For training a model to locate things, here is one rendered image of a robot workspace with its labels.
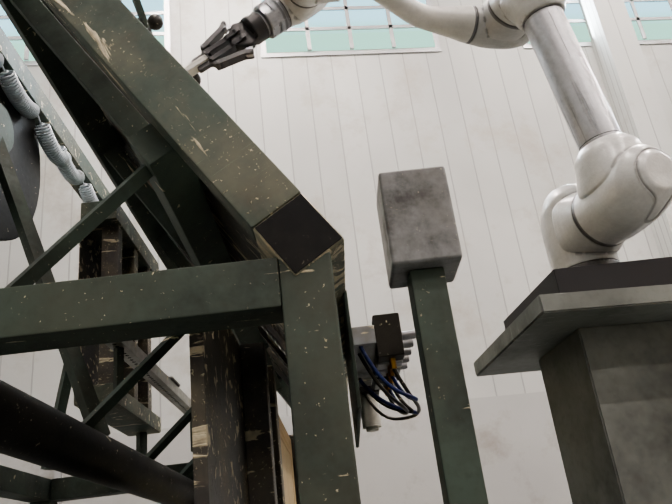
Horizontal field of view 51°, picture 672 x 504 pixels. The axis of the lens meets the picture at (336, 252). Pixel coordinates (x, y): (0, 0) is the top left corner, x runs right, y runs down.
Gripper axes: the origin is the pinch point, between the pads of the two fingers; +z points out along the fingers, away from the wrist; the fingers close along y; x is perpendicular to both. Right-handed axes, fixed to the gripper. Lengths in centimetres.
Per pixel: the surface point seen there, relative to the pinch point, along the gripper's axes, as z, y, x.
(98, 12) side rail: 15.8, -1.2, -29.0
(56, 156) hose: 36, -87, 111
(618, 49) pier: -417, -59, 375
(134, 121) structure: 22.6, 15.5, -16.0
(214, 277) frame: 32, 60, -29
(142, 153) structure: 26.7, 28.0, -23.1
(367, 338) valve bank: 13, 79, -1
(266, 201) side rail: 17, 55, -29
